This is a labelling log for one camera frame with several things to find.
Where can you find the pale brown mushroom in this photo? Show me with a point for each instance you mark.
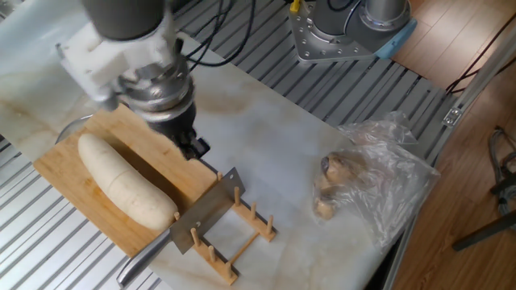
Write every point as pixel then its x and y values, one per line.
pixel 324 209

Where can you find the black furniture leg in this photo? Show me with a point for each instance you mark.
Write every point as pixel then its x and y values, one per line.
pixel 483 233

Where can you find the marble pattern table mat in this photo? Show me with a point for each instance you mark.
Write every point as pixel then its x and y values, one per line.
pixel 262 141

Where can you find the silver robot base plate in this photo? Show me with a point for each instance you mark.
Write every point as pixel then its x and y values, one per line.
pixel 318 48

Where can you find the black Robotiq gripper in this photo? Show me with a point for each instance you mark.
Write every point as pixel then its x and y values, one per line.
pixel 177 127

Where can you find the steel cleaver knife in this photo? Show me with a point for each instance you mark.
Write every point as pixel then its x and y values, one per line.
pixel 209 205

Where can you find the wooden cutting board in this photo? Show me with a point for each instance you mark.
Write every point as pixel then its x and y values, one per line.
pixel 80 185

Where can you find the aluminium frame post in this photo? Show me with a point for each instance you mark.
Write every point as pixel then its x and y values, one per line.
pixel 483 76

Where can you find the brown mushroom with dark cap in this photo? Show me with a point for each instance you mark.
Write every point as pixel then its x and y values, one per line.
pixel 336 169

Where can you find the wooden peg rack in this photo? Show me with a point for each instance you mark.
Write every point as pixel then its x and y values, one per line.
pixel 254 219

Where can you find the clear plastic bag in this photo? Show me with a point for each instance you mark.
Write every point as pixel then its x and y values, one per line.
pixel 387 189

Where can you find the yellow connector clip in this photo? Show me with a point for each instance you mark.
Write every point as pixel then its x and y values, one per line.
pixel 295 5

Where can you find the white radish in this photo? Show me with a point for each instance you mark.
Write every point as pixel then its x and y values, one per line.
pixel 125 185

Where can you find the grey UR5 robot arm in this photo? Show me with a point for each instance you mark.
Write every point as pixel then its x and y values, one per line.
pixel 121 16

